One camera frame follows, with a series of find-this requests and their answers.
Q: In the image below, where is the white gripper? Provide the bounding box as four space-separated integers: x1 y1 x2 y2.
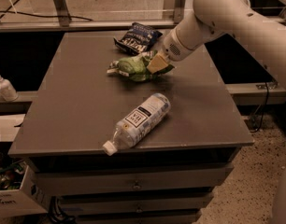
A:
147 28 193 74

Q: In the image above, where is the green jalapeno chip bag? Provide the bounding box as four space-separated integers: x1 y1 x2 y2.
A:
107 50 174 82

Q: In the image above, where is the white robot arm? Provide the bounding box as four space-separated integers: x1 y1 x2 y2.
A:
152 0 286 90

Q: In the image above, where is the dark blue chip bag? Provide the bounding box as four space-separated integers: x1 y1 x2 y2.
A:
114 22 163 55

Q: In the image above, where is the clear plastic water bottle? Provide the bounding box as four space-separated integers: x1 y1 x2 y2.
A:
103 93 171 156

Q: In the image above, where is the grey drawer cabinet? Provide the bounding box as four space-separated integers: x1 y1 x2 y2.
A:
9 32 252 224

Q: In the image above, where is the white pump dispenser bottle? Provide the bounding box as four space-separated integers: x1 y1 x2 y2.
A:
0 75 19 102

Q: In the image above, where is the cardboard box with items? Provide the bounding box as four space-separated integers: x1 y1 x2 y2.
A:
0 161 50 217

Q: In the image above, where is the metal frame rail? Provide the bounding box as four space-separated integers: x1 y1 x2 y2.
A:
0 0 286 34

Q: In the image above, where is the black floor cable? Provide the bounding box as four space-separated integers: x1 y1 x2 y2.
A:
0 0 94 22

